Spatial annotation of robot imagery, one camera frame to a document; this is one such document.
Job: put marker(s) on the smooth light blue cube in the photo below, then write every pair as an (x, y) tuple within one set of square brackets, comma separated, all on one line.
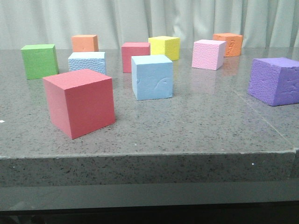
[(152, 77)]

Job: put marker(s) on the textured light blue cube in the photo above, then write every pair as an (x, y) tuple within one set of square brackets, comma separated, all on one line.
[(87, 60)]

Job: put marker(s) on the small red foam cube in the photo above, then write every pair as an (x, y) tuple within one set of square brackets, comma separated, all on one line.
[(130, 49)]

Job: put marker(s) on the yellow foam cube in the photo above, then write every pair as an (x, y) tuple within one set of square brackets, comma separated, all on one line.
[(165, 45)]

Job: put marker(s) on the large red foam cube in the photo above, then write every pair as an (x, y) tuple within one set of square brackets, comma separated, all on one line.
[(80, 101)]

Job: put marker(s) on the pink foam cube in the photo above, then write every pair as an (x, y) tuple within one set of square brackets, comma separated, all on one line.
[(208, 54)]

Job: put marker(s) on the orange foam cube left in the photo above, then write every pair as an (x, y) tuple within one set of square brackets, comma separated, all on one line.
[(85, 43)]

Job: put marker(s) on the orange foam cube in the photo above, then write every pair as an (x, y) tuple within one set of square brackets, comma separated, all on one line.
[(233, 43), (85, 43)]

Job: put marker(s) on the orange foam cube right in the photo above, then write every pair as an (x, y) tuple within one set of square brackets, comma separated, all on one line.
[(233, 43)]

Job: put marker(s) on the green foam cube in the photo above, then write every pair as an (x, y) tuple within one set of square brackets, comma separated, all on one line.
[(40, 60)]

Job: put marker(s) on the purple foam cube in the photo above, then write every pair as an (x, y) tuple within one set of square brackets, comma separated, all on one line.
[(275, 81)]

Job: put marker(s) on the grey-green curtain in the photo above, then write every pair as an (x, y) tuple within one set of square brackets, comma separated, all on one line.
[(263, 23)]

